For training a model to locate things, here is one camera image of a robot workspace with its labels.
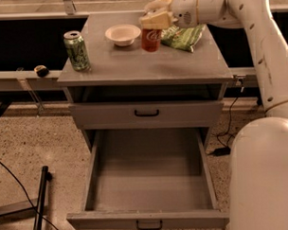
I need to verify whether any small black round object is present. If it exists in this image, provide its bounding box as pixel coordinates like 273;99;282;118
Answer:
34;65;49;77

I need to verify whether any closed grey top drawer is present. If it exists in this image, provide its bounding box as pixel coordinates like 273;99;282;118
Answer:
69;100;224;130

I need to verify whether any green chip bag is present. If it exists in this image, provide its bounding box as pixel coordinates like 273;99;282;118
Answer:
161;25;206;53

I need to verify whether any black metal stand leg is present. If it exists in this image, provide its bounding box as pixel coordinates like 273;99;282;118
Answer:
0;165;55;230

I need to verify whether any white bowl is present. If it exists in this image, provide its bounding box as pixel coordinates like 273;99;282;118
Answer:
105;24;141;46

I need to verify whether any grey drawer cabinet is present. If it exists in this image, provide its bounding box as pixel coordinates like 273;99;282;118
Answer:
59;11;232;147

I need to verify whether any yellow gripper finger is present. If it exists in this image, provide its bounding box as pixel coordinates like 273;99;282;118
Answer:
139;11;176;29
144;0;172;12

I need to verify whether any black power cable with adapter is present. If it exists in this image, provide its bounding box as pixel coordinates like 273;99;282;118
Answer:
207;84;248;157

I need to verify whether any open grey middle drawer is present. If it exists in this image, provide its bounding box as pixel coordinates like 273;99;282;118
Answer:
67;128;229;230

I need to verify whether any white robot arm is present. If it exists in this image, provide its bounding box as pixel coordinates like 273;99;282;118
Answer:
140;0;288;230

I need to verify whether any green soda can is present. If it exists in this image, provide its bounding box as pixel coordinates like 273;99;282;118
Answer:
63;30;90;71

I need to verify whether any black floor cable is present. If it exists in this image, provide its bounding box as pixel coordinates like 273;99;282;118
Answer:
0;152;68;230

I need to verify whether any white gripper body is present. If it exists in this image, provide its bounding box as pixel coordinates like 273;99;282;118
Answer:
170;0;226;28

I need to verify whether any red coke can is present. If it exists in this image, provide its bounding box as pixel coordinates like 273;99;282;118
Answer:
141;28;161;52

